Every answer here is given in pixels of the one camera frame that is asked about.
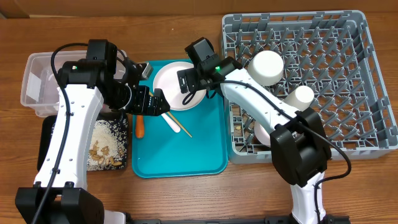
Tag wooden chopstick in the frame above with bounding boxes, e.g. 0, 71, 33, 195
149, 91, 193, 139

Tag large white plate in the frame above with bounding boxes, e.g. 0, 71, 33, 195
153, 62, 206, 111

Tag white plastic fork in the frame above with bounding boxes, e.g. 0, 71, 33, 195
161, 113, 181, 133

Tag small white plate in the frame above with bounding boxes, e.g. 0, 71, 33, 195
248, 50, 284, 86

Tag small white cup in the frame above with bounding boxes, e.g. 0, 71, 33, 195
284, 86, 315, 111

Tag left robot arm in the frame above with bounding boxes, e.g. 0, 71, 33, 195
15, 40, 170, 223

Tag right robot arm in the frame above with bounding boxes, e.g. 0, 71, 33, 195
177, 54, 331, 223

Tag grey dishwasher rack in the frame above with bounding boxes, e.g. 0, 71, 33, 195
221, 11, 397, 160

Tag orange carrot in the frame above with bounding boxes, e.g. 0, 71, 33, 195
135, 115, 145, 139

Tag teal plastic tray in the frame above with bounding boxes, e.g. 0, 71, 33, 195
132, 59, 228, 178

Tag black plastic tray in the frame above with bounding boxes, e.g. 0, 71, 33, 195
37, 112, 129, 171

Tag spilled rice and peanuts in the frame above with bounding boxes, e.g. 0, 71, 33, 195
87, 119, 129, 171

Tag clear plastic bin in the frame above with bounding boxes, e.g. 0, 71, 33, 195
21, 50, 126, 118

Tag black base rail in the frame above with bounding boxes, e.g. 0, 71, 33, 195
124, 214, 351, 224

